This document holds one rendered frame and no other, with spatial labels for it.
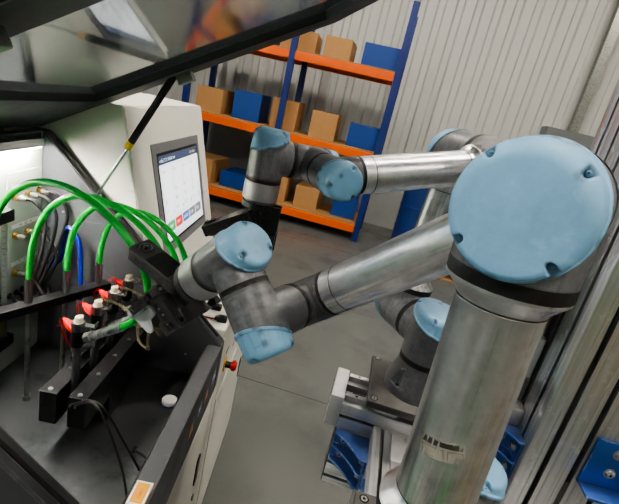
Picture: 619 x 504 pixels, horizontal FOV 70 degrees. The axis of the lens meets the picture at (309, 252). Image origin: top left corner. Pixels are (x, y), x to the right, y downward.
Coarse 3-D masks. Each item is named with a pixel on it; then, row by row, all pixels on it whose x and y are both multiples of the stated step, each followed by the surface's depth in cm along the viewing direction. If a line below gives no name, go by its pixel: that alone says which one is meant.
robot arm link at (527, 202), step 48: (528, 144) 35; (576, 144) 36; (480, 192) 36; (528, 192) 34; (576, 192) 32; (480, 240) 36; (528, 240) 34; (576, 240) 33; (480, 288) 38; (528, 288) 36; (576, 288) 37; (480, 336) 40; (528, 336) 39; (432, 384) 45; (480, 384) 41; (432, 432) 44; (480, 432) 42; (384, 480) 52; (432, 480) 45; (480, 480) 45
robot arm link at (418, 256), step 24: (408, 240) 59; (432, 240) 56; (336, 264) 68; (360, 264) 63; (384, 264) 60; (408, 264) 58; (432, 264) 57; (312, 288) 69; (336, 288) 66; (360, 288) 63; (384, 288) 62; (408, 288) 62; (312, 312) 68; (336, 312) 69
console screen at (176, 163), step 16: (160, 144) 137; (176, 144) 151; (192, 144) 168; (160, 160) 136; (176, 160) 150; (192, 160) 167; (160, 176) 136; (176, 176) 150; (192, 176) 167; (160, 192) 137; (176, 192) 150; (192, 192) 167; (160, 208) 136; (176, 208) 150; (192, 208) 167; (176, 224) 150; (192, 224) 167
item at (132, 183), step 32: (128, 96) 146; (64, 128) 116; (96, 128) 116; (128, 128) 116; (160, 128) 138; (192, 128) 169; (96, 160) 118; (128, 160) 118; (128, 192) 121; (224, 352) 140; (224, 384) 161; (224, 416) 192
